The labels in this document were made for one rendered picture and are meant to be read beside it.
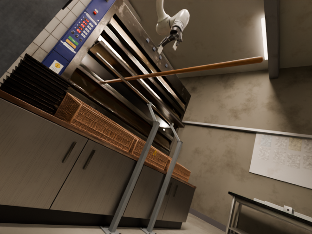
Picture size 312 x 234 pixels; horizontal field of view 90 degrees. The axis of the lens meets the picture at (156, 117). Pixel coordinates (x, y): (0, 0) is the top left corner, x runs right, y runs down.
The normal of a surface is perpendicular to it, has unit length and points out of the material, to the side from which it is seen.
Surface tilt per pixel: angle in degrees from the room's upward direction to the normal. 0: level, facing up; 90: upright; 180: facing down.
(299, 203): 90
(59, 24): 90
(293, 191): 90
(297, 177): 90
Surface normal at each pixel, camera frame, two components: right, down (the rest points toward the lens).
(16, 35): 0.75, 0.08
